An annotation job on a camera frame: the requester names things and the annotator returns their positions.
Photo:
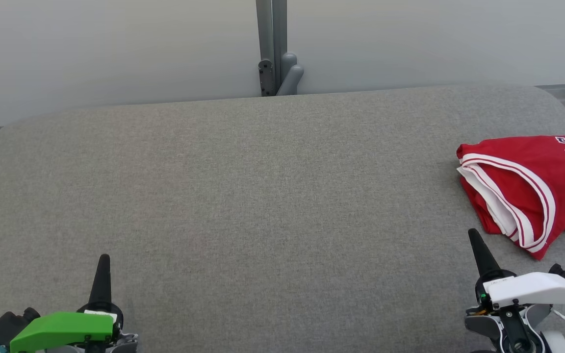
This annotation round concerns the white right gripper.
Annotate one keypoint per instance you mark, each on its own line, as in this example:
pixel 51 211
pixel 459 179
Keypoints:
pixel 532 289

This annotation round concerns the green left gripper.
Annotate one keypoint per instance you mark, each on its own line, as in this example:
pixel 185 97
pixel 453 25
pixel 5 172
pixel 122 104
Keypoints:
pixel 62 331

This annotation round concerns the red shirt with white sleeves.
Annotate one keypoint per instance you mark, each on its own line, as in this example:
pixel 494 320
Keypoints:
pixel 508 196

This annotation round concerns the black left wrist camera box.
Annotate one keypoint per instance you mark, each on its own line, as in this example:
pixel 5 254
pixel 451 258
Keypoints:
pixel 8 326

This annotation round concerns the dark post bracket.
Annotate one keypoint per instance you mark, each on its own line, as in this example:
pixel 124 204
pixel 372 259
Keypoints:
pixel 266 78

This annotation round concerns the grey metal partition post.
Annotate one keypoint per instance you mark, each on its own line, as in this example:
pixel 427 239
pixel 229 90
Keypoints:
pixel 271 29

